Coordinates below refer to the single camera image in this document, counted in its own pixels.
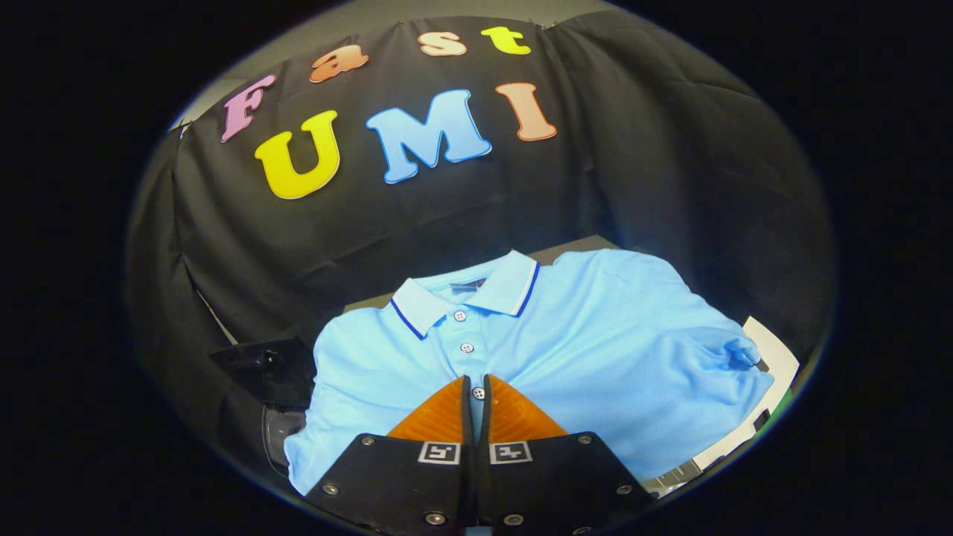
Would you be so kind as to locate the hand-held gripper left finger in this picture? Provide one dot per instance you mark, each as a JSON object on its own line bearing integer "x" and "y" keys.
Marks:
{"x": 402, "y": 484}

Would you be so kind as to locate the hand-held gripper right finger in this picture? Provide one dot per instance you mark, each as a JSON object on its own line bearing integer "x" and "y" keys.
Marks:
{"x": 551, "y": 484}

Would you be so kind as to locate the beige cabinet with dark top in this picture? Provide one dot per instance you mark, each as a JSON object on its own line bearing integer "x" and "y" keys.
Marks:
{"x": 573, "y": 249}

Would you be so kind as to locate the black backdrop cloth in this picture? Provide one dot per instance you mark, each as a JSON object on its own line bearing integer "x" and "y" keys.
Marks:
{"x": 595, "y": 149}

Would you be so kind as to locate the light blue polo shirt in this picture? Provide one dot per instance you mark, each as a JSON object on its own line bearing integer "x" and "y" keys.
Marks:
{"x": 595, "y": 335}

